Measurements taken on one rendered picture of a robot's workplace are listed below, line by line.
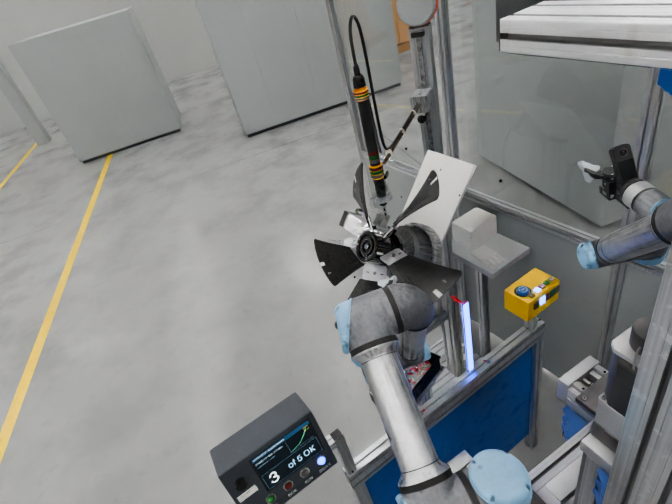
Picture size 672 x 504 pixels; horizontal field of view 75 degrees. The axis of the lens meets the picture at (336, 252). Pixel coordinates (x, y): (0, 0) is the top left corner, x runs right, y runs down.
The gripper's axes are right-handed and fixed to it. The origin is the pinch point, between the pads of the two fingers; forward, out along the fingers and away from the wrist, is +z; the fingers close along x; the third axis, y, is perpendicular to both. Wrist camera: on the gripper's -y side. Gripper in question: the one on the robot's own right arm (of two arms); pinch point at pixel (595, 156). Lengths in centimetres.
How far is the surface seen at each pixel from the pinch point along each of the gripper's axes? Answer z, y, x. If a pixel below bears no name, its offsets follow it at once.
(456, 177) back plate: 32.4, 9.6, -35.9
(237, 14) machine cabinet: 537, -39, -173
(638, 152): 4.7, 7.4, 15.7
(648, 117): 4.6, -3.6, 18.3
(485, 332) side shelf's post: 42, 114, -39
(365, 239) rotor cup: 16, 11, -76
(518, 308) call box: -14, 39, -34
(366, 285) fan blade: 8, 26, -82
